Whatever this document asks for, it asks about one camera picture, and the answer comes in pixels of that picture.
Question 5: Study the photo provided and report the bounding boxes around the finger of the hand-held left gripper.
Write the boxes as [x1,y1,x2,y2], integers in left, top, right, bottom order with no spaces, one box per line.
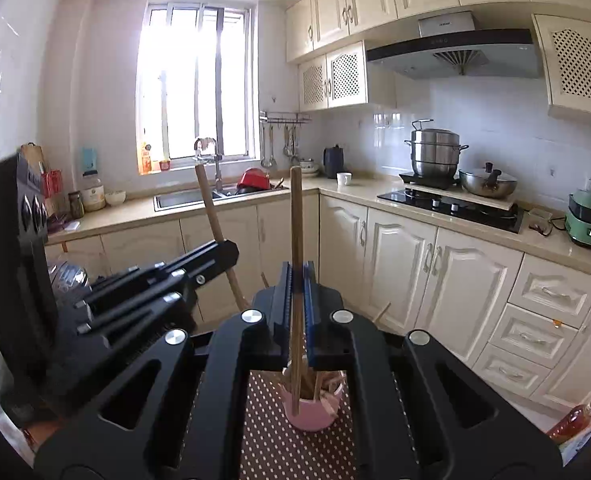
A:
[74,240,240,307]
[77,284,199,350]

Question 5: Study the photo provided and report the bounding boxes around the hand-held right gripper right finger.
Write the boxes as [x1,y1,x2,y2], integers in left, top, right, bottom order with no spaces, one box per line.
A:
[303,260,563,480]

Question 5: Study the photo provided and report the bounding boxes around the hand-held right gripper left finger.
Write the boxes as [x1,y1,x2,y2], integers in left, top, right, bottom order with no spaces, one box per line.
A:
[33,260,296,480]

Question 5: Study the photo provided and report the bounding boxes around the thin wooden chopstick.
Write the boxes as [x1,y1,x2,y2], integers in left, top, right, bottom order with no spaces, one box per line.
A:
[194,162,250,312]
[288,166,306,401]

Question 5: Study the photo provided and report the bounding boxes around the pile of wooden chopsticks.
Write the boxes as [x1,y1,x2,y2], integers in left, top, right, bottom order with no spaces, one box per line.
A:
[260,272,392,416]

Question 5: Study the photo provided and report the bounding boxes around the pink cup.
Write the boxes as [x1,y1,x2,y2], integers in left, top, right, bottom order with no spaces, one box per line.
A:
[280,380,349,432]

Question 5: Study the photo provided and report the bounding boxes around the person's left hand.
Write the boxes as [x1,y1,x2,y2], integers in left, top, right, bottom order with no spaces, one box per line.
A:
[23,420,61,453]

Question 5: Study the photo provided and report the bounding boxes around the shiny steel bin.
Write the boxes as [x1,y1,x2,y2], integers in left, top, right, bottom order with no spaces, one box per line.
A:
[48,260,89,296]

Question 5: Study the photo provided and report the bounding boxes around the stainless steel sink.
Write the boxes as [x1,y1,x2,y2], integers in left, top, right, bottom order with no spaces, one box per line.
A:
[154,187,241,212]

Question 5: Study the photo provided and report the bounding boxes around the chrome faucet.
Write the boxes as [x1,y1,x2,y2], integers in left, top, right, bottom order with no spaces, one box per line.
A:
[194,137,225,196]

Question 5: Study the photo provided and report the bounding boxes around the red basin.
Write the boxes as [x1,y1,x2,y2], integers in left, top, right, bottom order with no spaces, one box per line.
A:
[238,167,271,193]

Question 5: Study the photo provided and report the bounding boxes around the cream base cabinets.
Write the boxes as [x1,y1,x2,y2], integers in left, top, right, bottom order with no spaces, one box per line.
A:
[43,187,591,411]

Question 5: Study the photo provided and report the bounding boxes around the large jar white label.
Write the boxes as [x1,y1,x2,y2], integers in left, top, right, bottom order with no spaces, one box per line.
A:
[82,171,106,212]

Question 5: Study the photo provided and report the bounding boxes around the wooden cutting board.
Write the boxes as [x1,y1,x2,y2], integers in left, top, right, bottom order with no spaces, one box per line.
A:
[20,142,45,176]

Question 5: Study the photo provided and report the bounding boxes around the hanging metal ladle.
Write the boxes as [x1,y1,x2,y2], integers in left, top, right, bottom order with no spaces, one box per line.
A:
[260,124,279,169]

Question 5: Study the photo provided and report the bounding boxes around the hanging metal spatula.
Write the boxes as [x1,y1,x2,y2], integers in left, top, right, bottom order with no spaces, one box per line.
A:
[283,125,301,163]

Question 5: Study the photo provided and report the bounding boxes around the black electric kettle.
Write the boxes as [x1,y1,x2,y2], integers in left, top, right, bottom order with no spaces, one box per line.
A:
[323,145,345,179]

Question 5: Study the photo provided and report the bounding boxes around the black induction cooker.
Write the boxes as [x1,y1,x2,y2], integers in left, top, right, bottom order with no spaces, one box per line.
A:
[399,171,461,190]

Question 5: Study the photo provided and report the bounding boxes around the kitchen window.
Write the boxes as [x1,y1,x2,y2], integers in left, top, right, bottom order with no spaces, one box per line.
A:
[136,1,252,173]

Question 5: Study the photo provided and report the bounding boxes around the black glass cooktop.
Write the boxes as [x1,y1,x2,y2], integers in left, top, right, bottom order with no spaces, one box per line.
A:
[377,189,525,234]

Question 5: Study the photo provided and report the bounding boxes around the cream cabinet drawer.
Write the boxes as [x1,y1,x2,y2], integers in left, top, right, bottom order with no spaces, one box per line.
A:
[488,305,579,361]
[508,255,591,313]
[470,345,553,396]

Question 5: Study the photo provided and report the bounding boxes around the stainless steel steamer pot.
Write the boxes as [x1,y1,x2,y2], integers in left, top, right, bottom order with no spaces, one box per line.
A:
[405,119,469,178]

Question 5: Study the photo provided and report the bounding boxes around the stainless steel wok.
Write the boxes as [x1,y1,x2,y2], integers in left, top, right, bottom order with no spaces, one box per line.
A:
[458,162,519,197]

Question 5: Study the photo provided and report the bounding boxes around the small glass dish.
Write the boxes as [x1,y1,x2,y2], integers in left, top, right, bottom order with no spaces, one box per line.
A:
[527,208,553,237]

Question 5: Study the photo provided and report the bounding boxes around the clear bottle orange liquid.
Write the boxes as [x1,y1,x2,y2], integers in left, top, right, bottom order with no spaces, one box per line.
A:
[548,400,591,443]

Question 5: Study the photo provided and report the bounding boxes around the green multi cooker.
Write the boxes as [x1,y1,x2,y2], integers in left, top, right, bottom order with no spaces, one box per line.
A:
[564,190,591,251]

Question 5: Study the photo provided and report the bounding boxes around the black range hood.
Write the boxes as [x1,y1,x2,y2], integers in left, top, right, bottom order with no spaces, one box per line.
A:
[365,11,543,80]

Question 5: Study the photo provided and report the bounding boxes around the metal wall utensil rail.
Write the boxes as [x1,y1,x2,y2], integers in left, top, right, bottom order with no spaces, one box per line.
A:
[260,110,312,126]

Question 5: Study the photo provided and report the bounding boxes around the lattice door wall cabinet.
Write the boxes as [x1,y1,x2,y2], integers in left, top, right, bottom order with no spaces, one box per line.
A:
[298,41,397,112]
[531,14,591,121]

